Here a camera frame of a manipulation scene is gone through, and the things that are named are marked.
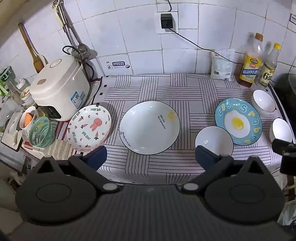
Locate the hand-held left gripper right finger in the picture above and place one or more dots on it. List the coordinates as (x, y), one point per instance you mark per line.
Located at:
(203, 155)

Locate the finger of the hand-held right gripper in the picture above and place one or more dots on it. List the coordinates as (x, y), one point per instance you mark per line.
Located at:
(281, 146)

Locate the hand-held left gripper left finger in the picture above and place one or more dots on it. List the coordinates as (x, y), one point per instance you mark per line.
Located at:
(97, 156)

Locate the white bowl black rim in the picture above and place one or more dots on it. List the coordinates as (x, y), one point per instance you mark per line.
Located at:
(263, 100)
(281, 129)
(212, 140)

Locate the rabbit and carrot print plate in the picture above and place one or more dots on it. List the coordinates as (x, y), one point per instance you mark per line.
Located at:
(92, 125)

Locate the blue fried egg print plate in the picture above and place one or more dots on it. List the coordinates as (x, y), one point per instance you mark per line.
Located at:
(235, 122)

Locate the large white plate blue rim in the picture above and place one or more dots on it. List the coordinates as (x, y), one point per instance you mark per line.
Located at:
(148, 129)

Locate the red striped cloth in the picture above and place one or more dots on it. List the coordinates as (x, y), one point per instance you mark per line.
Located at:
(62, 127)

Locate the black pot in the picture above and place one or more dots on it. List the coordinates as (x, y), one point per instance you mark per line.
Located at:
(286, 88)

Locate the green plastic basket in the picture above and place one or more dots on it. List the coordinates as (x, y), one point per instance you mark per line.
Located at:
(40, 134)

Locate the white cup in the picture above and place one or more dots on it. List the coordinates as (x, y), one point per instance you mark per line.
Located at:
(33, 120)

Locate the small vinegar bottle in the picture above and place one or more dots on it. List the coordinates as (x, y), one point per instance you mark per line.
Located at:
(268, 71)

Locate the orange carrot piece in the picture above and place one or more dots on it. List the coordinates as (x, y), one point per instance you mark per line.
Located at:
(28, 119)

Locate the striped tablecloth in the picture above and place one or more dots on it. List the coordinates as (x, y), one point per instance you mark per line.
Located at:
(161, 88)

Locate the cream rice cooker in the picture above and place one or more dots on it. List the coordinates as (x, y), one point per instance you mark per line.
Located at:
(57, 78)

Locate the white salt bag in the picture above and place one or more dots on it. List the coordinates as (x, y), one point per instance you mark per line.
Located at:
(222, 67)

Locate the metal hanging ladle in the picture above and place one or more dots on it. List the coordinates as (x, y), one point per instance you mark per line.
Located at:
(83, 49)

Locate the wooden spatula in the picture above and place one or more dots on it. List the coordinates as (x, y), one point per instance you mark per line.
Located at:
(38, 61)

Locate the green plastic holder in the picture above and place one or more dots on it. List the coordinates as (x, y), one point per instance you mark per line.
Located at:
(4, 78)

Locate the black plug-in charger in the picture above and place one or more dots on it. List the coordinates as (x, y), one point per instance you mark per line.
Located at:
(166, 20)

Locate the wall sticker label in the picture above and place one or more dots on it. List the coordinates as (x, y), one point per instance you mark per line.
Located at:
(118, 64)

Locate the wall notice label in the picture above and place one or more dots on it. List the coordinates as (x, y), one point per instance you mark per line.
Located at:
(293, 20)

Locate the white wall socket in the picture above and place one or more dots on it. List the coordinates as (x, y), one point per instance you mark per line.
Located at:
(158, 20)

